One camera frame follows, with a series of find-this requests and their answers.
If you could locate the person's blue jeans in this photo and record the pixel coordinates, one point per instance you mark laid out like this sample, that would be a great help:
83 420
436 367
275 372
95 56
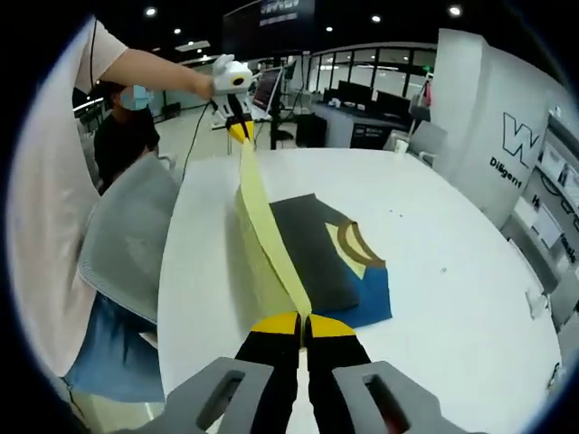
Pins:
113 361

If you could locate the tilted computer monitor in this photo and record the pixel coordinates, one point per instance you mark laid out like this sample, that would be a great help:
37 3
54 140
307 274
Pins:
267 90

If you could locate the grey mesh office chair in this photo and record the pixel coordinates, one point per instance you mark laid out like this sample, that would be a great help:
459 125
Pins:
126 235

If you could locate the pink hanging item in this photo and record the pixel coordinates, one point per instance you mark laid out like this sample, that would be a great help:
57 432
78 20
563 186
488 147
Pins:
428 92

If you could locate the white paper cup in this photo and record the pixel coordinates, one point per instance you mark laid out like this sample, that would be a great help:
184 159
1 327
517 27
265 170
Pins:
401 146

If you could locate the black office chair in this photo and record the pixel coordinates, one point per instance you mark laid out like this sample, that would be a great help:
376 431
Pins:
311 130

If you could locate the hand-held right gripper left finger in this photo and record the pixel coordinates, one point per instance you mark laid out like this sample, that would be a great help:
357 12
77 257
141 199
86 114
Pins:
271 375

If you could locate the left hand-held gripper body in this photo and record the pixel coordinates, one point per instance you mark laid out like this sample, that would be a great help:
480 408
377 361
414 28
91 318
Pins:
226 74

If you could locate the yellow blue grey garment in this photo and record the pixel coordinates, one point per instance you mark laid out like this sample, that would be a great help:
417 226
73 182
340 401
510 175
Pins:
316 271

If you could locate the person's white shirt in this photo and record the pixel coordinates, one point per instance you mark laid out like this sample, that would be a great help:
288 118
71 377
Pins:
50 203

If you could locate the black desk monitor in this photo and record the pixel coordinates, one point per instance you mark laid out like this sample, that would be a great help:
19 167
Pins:
355 91
392 103

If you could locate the dark hanging display screen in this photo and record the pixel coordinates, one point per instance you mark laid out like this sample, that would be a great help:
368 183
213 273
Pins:
280 27

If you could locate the grey shelving unit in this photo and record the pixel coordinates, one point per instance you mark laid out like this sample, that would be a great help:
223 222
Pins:
554 158

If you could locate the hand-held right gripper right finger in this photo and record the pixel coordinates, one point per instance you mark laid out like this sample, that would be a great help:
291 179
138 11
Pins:
335 375

